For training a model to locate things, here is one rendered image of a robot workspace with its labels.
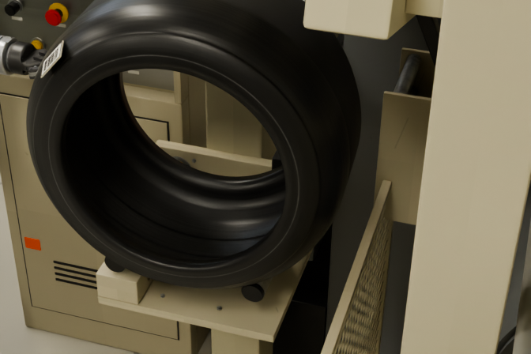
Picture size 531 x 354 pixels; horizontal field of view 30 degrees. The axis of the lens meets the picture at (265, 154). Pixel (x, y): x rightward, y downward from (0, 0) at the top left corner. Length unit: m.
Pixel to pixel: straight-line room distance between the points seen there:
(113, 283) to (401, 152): 0.62
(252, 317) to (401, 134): 0.46
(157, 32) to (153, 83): 0.92
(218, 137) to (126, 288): 0.40
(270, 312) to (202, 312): 0.13
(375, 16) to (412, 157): 0.90
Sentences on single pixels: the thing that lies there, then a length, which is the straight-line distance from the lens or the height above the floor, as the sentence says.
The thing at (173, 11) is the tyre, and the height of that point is 1.46.
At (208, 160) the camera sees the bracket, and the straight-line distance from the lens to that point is 2.16.
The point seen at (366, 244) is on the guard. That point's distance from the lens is 1.84.
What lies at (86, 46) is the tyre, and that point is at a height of 1.40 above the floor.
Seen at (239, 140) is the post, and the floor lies 0.99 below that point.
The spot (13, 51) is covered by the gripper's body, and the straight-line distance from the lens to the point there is 2.32.
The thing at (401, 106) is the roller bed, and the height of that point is 1.18.
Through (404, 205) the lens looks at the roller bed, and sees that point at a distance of 2.04.
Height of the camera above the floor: 2.15
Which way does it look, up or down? 34 degrees down
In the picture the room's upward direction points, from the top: 1 degrees clockwise
